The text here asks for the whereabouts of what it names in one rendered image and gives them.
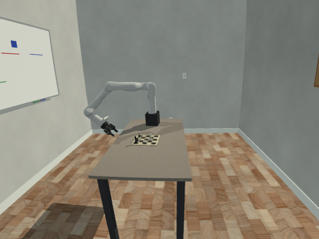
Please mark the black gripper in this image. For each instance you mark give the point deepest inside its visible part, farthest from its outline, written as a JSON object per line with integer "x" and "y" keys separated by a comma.
{"x": 108, "y": 127}

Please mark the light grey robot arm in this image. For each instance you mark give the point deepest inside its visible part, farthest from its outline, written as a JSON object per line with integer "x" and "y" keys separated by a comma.
{"x": 125, "y": 86}

